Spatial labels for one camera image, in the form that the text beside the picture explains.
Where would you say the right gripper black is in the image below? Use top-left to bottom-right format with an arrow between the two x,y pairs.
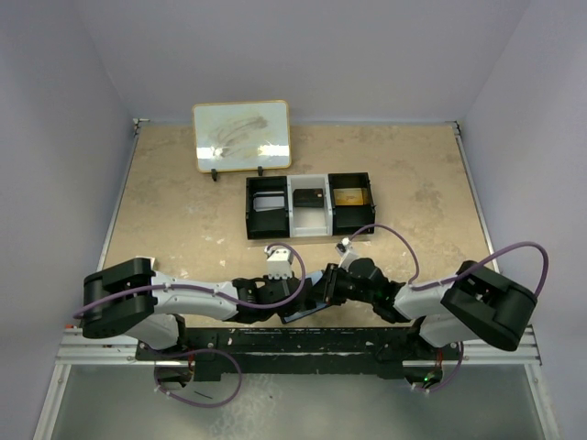
307,263 -> 376,306

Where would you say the blue leather card holder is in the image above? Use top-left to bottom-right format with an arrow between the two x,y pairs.
280,270 -> 329,325

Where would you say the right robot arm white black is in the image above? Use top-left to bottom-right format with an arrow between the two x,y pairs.
311,258 -> 537,358

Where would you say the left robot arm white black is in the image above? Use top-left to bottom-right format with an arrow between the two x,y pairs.
76,258 -> 322,359

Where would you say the gold card in tray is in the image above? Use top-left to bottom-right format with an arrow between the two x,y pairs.
333,188 -> 367,206

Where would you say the black card case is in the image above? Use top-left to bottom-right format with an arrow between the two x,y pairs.
293,188 -> 325,208

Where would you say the white card in tray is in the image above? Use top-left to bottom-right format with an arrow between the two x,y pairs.
252,192 -> 286,212

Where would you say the black right tray compartment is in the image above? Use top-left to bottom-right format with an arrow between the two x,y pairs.
328,172 -> 376,236

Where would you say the black tray compartment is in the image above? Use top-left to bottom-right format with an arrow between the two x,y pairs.
328,172 -> 376,236
245,176 -> 290,240

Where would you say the white middle tray compartment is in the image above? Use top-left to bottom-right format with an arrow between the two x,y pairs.
287,174 -> 333,238

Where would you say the black left tray compartment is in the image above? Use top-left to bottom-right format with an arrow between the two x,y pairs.
245,176 -> 290,240

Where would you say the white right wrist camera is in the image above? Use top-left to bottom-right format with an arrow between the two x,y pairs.
336,237 -> 360,270

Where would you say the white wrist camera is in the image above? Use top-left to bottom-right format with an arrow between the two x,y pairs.
264,245 -> 294,281
336,237 -> 360,270

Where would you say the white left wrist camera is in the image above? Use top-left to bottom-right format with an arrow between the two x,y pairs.
264,245 -> 294,281

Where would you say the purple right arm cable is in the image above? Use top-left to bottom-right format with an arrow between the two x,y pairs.
346,223 -> 551,299

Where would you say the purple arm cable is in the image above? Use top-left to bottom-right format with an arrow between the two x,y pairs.
346,223 -> 551,299
72,242 -> 307,320

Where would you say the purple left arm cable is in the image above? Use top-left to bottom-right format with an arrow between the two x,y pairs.
72,242 -> 307,320

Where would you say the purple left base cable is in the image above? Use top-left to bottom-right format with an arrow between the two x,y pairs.
153,347 -> 243,407

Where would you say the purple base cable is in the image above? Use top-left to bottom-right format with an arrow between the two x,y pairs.
410,341 -> 465,396
153,347 -> 243,407

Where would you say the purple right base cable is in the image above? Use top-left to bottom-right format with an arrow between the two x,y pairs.
410,341 -> 465,396

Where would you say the whiteboard with wooden frame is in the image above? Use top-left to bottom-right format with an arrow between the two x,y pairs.
192,100 -> 292,173

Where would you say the aluminium frame rail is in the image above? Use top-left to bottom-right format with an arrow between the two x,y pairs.
463,325 -> 542,366

